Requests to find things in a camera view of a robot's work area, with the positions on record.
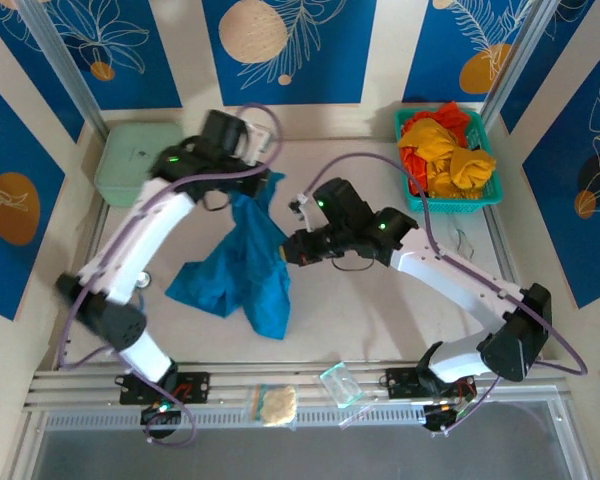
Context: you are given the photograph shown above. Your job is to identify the blue t-shirt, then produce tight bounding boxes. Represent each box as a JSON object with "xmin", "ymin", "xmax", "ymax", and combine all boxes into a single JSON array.
[{"xmin": 165, "ymin": 169, "xmax": 294, "ymax": 341}]

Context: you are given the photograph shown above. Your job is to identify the light green storage box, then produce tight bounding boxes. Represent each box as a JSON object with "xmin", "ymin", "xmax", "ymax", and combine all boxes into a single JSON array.
[{"xmin": 94, "ymin": 122, "xmax": 184, "ymax": 206}]

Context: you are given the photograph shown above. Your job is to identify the clear plastic wrapper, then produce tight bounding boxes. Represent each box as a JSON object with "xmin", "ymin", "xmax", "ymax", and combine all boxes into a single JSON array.
[{"xmin": 443, "ymin": 218, "xmax": 477, "ymax": 262}]

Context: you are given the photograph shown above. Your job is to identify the yellow t-shirt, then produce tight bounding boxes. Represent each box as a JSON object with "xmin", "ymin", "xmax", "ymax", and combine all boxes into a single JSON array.
[
  {"xmin": 427, "ymin": 147, "xmax": 498, "ymax": 200},
  {"xmin": 397, "ymin": 119, "xmax": 462, "ymax": 169}
]

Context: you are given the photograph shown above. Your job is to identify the teal plastic basket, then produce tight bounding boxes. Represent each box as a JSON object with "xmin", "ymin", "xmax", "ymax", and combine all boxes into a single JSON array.
[{"xmin": 393, "ymin": 108, "xmax": 505, "ymax": 215}]

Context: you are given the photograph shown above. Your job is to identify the red and yellow cloths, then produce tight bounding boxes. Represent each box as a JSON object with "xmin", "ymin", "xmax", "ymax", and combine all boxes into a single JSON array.
[{"xmin": 399, "ymin": 101, "xmax": 474, "ymax": 197}]

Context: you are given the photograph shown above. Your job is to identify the small clear plastic cup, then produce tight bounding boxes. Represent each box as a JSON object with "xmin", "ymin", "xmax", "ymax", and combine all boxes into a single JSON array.
[{"xmin": 319, "ymin": 363, "xmax": 367, "ymax": 408}]

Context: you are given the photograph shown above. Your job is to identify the plastic bag with beige contents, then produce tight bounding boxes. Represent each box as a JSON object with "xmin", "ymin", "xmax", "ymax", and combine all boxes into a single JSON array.
[{"xmin": 247, "ymin": 383, "xmax": 301, "ymax": 429}]

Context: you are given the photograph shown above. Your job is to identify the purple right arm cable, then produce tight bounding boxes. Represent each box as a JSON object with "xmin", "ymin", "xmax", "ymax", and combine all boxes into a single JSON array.
[{"xmin": 299, "ymin": 152, "xmax": 590, "ymax": 441}]

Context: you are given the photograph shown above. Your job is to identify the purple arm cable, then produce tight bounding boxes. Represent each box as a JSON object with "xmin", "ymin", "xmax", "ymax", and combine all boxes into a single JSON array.
[
  {"xmin": 54, "ymin": 103, "xmax": 285, "ymax": 449},
  {"xmin": 299, "ymin": 152, "xmax": 590, "ymax": 441}
]

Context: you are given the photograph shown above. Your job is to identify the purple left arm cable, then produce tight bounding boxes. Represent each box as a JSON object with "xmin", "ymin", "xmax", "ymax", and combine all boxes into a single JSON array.
[{"xmin": 54, "ymin": 103, "xmax": 285, "ymax": 449}]

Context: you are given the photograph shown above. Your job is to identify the aluminium frame rail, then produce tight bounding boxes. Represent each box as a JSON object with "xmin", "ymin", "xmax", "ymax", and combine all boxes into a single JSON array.
[{"xmin": 22, "ymin": 358, "xmax": 572, "ymax": 431}]

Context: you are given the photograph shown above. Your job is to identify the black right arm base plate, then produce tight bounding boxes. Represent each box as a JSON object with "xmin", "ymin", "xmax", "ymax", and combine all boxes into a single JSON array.
[{"xmin": 385, "ymin": 367, "xmax": 479, "ymax": 401}]

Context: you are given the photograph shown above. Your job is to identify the aluminium frame post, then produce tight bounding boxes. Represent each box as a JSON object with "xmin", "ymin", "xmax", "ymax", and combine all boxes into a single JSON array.
[
  {"xmin": 481, "ymin": 0, "xmax": 555, "ymax": 127},
  {"xmin": 17, "ymin": 0, "xmax": 107, "ymax": 137}
]

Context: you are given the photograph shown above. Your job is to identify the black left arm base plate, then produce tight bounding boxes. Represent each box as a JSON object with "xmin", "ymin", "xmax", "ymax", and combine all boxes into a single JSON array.
[{"xmin": 118, "ymin": 372, "xmax": 212, "ymax": 406}]

